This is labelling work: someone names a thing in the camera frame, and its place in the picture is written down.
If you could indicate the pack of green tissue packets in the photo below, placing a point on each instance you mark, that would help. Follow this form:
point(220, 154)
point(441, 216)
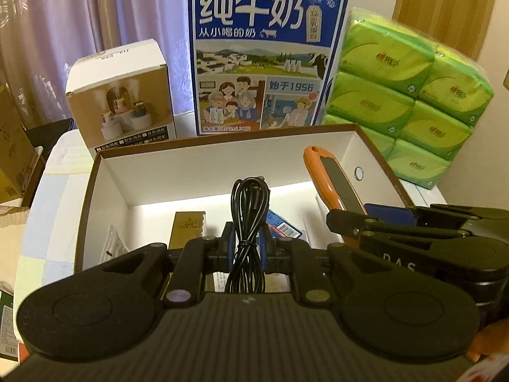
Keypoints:
point(405, 95)

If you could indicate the blue card box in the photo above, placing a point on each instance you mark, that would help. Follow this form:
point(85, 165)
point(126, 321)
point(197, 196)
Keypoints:
point(284, 225)

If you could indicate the blue milk carton case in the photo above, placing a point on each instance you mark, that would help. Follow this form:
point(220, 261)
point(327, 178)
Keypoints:
point(262, 59)

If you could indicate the orange and black sharpener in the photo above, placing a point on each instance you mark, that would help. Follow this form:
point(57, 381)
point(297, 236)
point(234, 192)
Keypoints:
point(330, 179)

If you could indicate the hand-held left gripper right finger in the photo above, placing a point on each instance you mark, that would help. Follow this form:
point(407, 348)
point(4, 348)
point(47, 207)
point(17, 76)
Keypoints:
point(263, 248)

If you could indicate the gold rectangular box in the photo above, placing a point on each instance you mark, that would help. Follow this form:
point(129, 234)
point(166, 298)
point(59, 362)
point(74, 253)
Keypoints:
point(189, 230)

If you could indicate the tan curtain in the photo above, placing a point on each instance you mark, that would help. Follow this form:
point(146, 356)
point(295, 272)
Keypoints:
point(441, 4)

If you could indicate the brown cardboard shipping box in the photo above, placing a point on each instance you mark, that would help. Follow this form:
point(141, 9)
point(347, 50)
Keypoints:
point(12, 147)

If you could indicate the silver pill blister pack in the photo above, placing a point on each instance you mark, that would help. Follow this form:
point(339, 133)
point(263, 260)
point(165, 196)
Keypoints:
point(117, 244)

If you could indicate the purple curtain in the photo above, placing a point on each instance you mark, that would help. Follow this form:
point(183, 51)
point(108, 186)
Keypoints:
point(99, 12)

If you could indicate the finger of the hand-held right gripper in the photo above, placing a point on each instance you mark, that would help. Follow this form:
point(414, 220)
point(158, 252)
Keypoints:
point(377, 230)
point(387, 210)

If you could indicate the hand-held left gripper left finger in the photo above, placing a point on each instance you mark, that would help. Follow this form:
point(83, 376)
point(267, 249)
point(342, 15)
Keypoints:
point(228, 246)

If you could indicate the green and white box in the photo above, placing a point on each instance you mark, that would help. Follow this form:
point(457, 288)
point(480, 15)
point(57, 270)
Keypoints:
point(8, 326)

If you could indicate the humidifier picture box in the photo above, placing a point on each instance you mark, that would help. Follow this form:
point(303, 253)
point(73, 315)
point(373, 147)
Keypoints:
point(123, 99)

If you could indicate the cream floral tablecloth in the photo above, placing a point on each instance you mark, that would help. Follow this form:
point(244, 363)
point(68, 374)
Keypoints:
point(12, 254)

